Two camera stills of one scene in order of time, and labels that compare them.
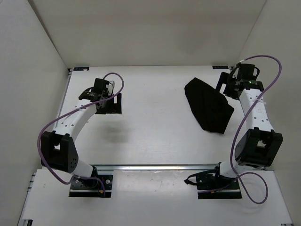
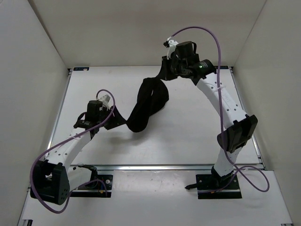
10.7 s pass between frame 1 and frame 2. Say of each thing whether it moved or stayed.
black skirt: moved
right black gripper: moved
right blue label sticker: stayed
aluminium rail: stayed
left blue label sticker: stayed
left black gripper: moved
